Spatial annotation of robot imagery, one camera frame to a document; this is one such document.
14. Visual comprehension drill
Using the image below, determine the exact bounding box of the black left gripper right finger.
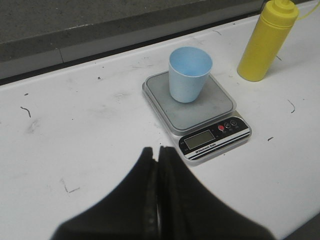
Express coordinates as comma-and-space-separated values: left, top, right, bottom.
157, 146, 274, 240

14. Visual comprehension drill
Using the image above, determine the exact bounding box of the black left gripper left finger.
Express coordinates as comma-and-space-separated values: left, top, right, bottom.
51, 147, 159, 240

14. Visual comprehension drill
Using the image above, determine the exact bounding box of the light blue plastic cup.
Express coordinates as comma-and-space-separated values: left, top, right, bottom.
168, 46, 213, 103

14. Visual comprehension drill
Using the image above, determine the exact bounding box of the yellow squeeze bottle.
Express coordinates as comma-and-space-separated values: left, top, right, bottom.
236, 0, 320, 83

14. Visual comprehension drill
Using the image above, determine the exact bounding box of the silver electronic kitchen scale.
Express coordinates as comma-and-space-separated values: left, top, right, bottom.
142, 72, 252, 166

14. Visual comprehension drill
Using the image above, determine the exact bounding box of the grey stone counter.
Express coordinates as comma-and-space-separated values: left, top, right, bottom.
0, 0, 264, 84

